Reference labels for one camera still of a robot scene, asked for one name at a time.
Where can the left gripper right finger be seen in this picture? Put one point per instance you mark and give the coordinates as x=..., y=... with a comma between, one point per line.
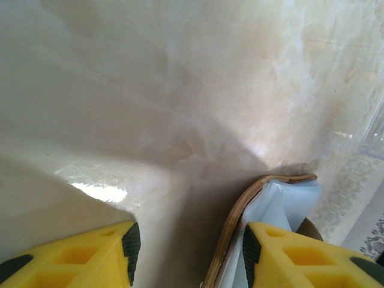
x=300, y=261

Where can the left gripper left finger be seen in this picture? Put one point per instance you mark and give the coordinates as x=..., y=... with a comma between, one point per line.
x=75, y=258

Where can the clear plastic box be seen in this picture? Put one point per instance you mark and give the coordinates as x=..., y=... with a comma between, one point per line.
x=375, y=138

